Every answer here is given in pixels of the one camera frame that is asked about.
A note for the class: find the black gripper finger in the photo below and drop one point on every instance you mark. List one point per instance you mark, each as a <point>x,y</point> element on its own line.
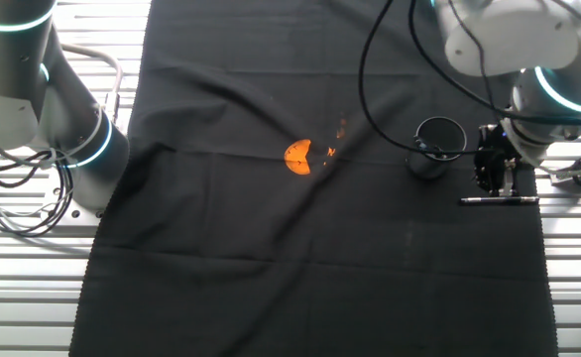
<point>507,178</point>
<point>484,178</point>

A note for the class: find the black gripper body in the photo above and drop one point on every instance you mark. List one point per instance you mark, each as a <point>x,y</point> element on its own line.
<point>494,146</point>

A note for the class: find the clear gel pen black grip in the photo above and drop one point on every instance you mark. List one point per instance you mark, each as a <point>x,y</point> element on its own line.
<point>528,200</point>
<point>436,154</point>
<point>422,144</point>

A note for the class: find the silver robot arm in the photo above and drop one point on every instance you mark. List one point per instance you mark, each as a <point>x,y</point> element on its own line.
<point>72,134</point>

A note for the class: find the black mesh pen holder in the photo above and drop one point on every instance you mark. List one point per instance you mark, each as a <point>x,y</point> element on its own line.
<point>422,171</point>

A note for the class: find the orange round patch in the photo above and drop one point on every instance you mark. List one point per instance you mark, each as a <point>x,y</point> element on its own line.
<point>298,161</point>

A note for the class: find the black table cloth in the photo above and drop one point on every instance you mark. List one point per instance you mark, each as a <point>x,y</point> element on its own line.
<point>270,248</point>

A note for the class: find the metal camera bracket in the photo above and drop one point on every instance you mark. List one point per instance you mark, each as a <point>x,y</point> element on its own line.
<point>560,177</point>

